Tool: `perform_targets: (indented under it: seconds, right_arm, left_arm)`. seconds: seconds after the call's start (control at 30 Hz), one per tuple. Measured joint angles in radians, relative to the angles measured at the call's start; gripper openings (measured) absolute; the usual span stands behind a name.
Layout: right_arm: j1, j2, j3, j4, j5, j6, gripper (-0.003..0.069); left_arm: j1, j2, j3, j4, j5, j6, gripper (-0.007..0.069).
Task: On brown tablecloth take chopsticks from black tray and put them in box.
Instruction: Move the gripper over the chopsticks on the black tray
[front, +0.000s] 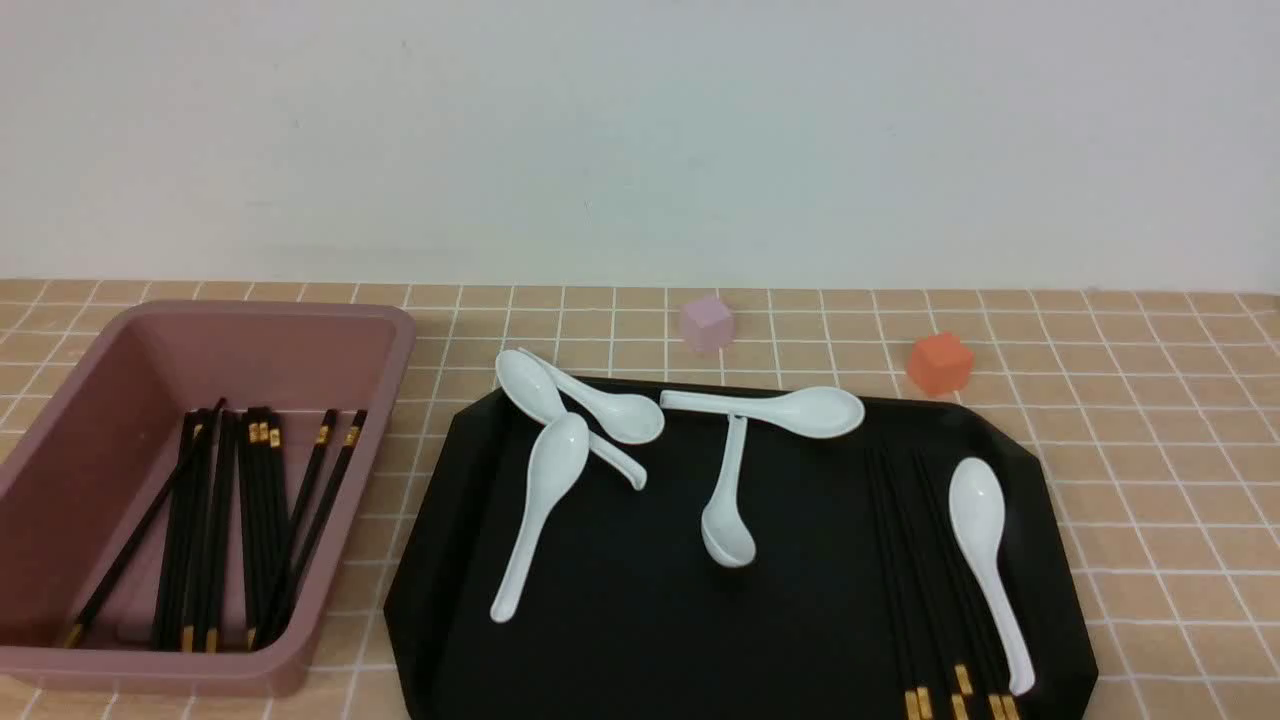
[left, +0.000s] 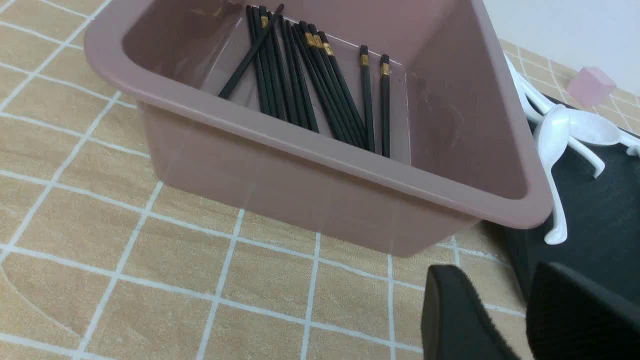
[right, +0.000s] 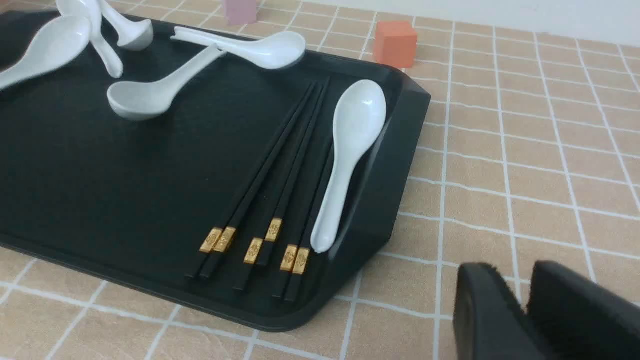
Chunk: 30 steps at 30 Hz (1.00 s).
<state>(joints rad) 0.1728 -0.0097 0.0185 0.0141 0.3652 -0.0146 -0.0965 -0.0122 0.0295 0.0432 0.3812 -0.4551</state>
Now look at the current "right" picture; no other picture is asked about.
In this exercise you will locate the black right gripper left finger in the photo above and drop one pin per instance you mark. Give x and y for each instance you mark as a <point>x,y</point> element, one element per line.
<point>489,322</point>

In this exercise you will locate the pink cube block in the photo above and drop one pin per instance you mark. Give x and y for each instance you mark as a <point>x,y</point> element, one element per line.
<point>240,12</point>

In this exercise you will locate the orange cube block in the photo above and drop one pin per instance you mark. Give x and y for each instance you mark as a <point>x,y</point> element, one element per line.
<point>395,44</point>

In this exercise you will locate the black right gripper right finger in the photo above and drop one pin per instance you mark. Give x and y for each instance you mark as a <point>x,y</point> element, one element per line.
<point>581,320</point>

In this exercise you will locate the white ceramic spoon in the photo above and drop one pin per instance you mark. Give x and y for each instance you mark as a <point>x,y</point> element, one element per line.
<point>358,121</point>
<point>140,101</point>
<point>56,44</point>
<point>277,51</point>
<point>132,36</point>

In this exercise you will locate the white ceramic spoon centre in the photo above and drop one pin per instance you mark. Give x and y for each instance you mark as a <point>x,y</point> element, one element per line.
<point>140,101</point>

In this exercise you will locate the white ceramic spoon top left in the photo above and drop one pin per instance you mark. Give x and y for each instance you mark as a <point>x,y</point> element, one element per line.
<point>132,36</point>

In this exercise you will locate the black plastic tray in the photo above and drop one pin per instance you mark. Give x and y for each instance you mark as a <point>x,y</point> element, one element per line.
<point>133,201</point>

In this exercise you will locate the white ceramic spoon top right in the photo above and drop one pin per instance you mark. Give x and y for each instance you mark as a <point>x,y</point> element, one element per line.
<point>277,51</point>

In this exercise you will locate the white ceramic spoon crossed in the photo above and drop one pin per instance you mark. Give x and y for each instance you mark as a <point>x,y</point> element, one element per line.
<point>91,10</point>

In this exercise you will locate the white ceramic spoon far left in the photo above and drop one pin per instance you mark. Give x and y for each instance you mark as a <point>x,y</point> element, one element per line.
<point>56,44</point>

